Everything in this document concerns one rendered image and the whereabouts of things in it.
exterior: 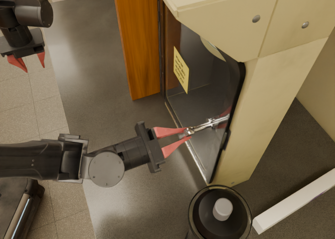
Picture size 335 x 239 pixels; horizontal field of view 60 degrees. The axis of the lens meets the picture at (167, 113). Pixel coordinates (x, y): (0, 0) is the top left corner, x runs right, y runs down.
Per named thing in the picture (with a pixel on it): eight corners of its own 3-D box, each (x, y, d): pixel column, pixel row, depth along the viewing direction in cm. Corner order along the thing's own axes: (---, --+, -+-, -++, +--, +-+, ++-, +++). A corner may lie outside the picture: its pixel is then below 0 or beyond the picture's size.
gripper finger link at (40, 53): (54, 72, 79) (42, 45, 71) (27, 80, 77) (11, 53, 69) (50, 56, 82) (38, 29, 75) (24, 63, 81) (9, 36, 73)
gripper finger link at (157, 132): (188, 115, 58) (143, 130, 55) (201, 149, 57) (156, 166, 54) (179, 121, 64) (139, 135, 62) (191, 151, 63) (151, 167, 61)
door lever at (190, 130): (201, 135, 64) (196, 124, 64) (215, 129, 54) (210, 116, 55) (178, 143, 62) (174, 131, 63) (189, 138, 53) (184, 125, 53)
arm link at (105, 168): (59, 132, 56) (53, 177, 55) (51, 133, 45) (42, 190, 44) (121, 139, 59) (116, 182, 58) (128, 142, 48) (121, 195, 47)
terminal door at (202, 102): (164, 95, 87) (162, -40, 55) (211, 185, 70) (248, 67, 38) (162, 96, 87) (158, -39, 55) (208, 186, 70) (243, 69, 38)
